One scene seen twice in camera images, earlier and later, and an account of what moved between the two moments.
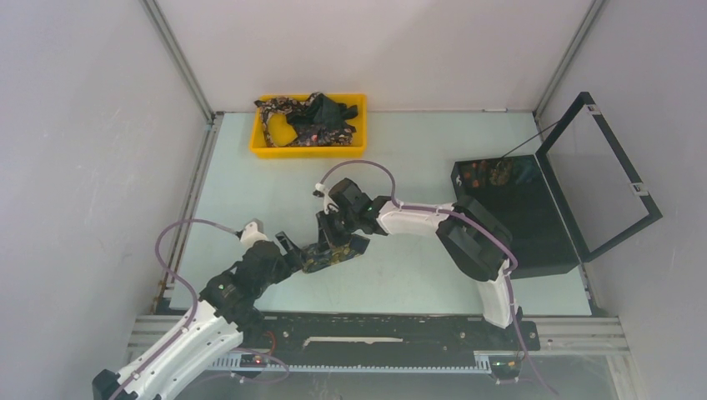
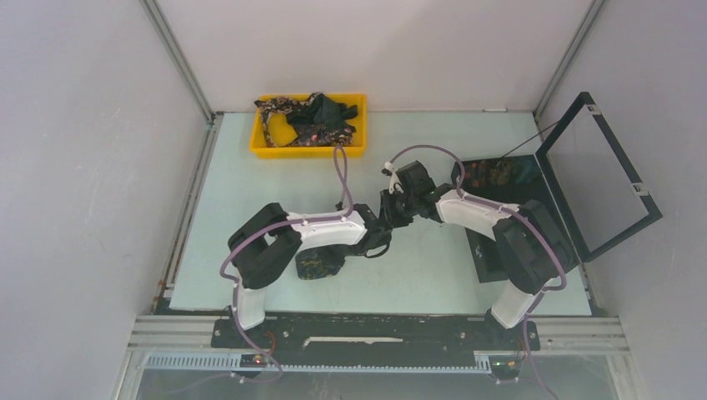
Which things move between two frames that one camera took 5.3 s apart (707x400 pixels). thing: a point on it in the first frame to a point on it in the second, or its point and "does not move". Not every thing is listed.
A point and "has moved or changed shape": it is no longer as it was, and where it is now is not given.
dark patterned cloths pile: x=307 y=136 does not move
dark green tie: x=324 y=112 does not move
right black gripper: x=327 y=235 to x=387 y=209
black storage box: x=515 y=189 does not move
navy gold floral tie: x=313 y=258 has moved or changed shape
